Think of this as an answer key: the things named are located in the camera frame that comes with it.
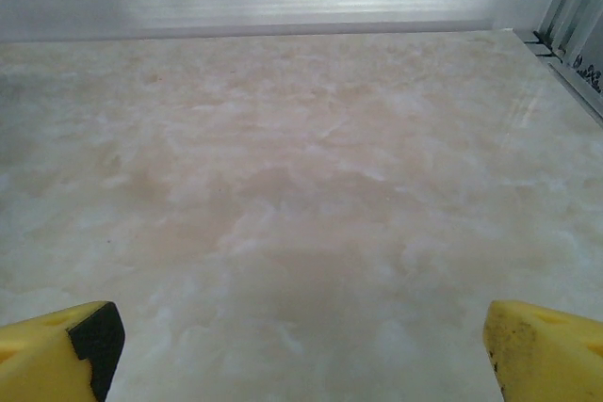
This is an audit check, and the aluminium right side rail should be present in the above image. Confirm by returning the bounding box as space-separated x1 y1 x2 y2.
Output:
531 29 603 117

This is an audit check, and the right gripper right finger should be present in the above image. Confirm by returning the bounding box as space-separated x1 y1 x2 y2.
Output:
484 297 603 402

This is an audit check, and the aluminium back frame rail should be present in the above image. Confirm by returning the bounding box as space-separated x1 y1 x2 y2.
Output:
0 15 494 45

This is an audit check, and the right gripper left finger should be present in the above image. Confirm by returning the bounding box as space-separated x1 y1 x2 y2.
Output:
0 300 126 402

